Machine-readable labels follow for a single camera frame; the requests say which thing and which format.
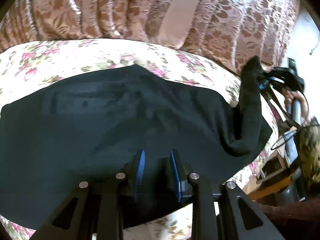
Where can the camouflage sleeve forearm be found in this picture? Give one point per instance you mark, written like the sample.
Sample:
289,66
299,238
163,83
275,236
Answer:
308,150

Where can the brown floral curtain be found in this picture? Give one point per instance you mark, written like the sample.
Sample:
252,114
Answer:
228,32

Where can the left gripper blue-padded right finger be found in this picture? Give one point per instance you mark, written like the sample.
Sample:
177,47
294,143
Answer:
180,177

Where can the black pants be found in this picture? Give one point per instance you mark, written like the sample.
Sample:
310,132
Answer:
89,126

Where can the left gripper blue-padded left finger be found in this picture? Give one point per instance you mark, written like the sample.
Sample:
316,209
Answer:
134,172

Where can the floral white bedspread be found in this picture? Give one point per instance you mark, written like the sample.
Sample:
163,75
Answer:
28,67

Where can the right hand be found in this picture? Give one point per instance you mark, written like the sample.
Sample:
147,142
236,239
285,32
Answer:
296,105

